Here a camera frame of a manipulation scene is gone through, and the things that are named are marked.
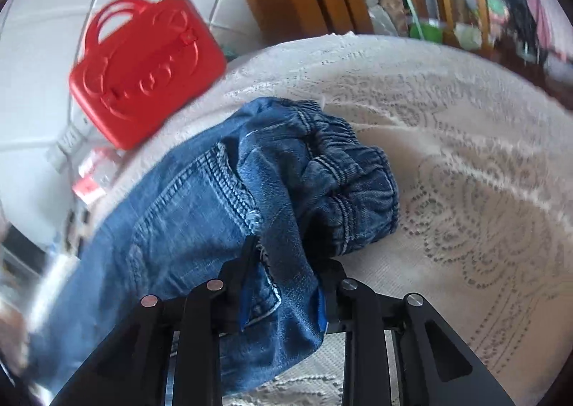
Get white lace tablecloth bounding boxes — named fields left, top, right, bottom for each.
left=91, top=34, right=572, bottom=405

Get red plastic handbag case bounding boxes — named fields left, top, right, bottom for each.
left=69, top=0, right=226, bottom=150

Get blue denim jeans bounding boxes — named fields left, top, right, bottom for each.
left=25, top=98, right=399, bottom=394

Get green plastic bag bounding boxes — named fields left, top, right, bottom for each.
left=409, top=20, right=444, bottom=44

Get white power strip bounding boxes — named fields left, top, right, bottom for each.
left=45, top=116, right=93, bottom=173

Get red tissue pack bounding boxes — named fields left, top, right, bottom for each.
left=72, top=147, right=121, bottom=206

